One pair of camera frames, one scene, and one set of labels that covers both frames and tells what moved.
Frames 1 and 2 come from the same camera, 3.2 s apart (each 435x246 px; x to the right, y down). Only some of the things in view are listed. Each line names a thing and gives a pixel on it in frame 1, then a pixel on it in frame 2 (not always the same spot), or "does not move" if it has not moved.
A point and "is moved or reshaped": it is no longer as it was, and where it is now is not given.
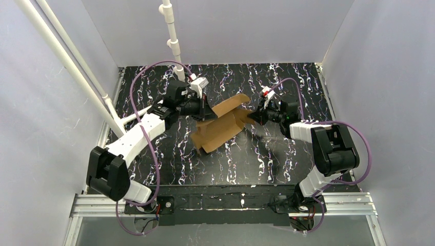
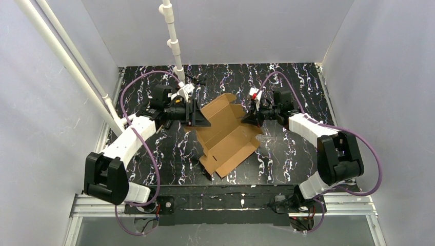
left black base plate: x=161 y=205 does not move
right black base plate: x=295 y=203 does not move
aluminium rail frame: x=348 y=202 does not move
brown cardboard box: x=230 y=120 is moved or reshaped
